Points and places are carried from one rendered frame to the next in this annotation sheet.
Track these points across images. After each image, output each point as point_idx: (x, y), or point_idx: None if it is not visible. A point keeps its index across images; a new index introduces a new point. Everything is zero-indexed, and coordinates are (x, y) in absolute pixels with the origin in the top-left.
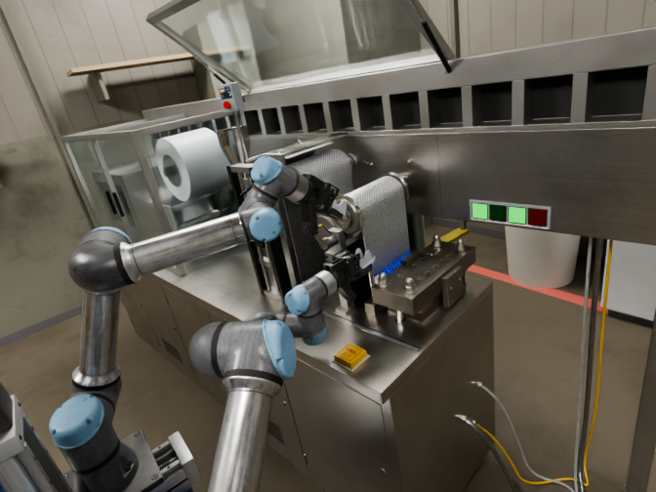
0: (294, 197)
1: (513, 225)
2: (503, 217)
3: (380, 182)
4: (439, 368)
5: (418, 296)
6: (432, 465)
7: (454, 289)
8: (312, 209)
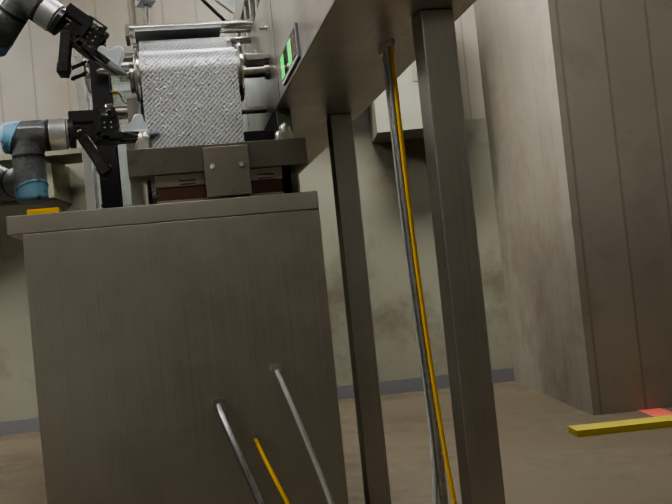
0: (38, 21)
1: (291, 69)
2: (287, 63)
3: (208, 48)
4: (146, 261)
5: (140, 151)
6: (120, 430)
7: (223, 172)
8: (63, 41)
